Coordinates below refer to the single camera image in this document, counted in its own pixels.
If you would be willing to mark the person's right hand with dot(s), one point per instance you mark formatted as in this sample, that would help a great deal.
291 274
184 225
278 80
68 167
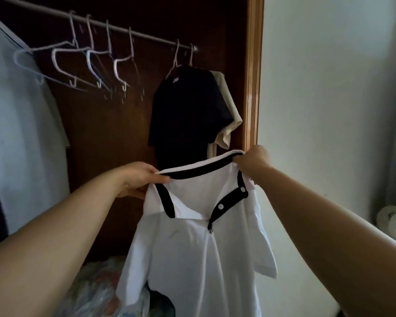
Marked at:
255 161

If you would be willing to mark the person's left hand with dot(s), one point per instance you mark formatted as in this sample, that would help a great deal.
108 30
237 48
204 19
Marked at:
138 178

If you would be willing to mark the cream t-shirt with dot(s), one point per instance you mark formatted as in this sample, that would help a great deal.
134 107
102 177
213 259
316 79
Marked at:
232 118

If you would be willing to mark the black t-shirt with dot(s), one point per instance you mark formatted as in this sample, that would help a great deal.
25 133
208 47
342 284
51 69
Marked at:
184 112

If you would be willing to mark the white polo shirt black trim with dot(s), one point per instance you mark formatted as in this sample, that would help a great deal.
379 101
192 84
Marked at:
191 260

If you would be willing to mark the person's left forearm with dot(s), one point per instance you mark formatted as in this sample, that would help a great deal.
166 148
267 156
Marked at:
52 244

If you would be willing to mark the person's right forearm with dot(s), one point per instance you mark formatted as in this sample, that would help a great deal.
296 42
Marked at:
333 244

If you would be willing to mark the metal closet rod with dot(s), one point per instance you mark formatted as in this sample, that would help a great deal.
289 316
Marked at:
145 36

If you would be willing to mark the white shirt dark trim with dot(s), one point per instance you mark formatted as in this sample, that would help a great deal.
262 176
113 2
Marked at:
19 128

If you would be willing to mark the row of pastel hangers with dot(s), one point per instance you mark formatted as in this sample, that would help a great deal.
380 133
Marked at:
54 59

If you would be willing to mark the white standing fan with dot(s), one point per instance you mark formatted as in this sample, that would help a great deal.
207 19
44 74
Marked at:
394 224

